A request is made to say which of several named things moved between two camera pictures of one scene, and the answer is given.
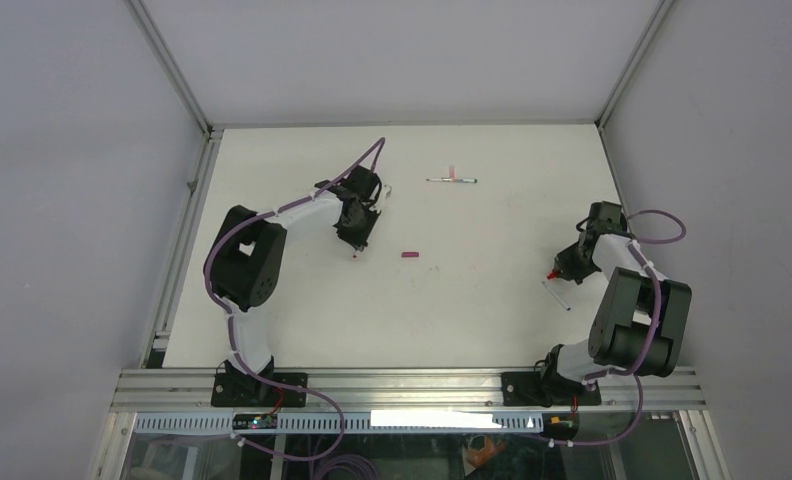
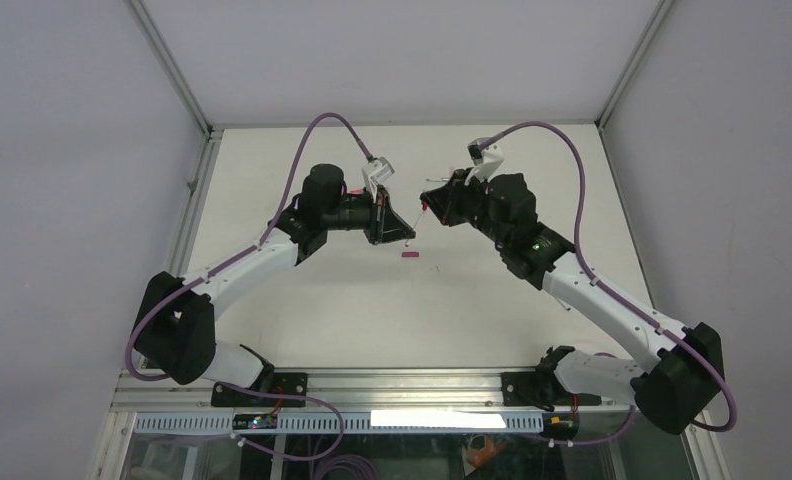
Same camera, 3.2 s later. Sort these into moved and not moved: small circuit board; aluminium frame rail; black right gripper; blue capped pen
Moved: black right gripper
Not moved: aluminium frame rail; small circuit board; blue capped pen
